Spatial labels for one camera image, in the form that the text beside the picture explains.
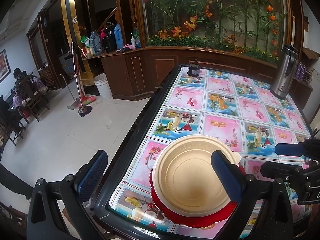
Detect red plastic plate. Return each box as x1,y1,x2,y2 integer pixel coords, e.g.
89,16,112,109
150,159,237,228

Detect blue water jug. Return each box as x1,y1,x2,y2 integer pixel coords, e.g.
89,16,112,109
114,24,124,50

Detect artificial flower display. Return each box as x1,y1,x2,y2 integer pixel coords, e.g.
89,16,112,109
142,0,287,64

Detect white trash bin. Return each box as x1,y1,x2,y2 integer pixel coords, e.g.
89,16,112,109
94,73,112,100

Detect black kettle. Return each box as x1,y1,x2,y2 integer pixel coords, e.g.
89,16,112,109
101,25,117,52

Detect wooden cabinet counter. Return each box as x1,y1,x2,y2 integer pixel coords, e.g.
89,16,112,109
82,45,314,111

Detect small black jar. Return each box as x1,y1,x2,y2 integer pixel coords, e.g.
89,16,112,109
187,63,200,77

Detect stainless steel thermos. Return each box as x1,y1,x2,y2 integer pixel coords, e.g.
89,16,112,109
270,44,298,100

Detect wooden chair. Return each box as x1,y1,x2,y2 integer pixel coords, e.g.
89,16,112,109
21,77,50,122

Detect colourful broom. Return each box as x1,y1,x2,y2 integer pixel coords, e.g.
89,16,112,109
75,52,97,106

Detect floral patterned tablecloth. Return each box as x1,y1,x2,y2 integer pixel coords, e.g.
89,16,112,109
108,67,310,238

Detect grey blue thermos jug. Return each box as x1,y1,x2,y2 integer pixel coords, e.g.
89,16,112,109
89,31,104,56

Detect mop with dark head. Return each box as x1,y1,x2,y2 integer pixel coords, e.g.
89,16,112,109
71,41,92,117

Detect flat floor squeegee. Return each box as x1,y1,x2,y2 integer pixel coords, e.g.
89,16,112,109
60,74,80,110

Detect seated person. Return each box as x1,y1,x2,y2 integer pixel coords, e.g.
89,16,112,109
13,68,48,108

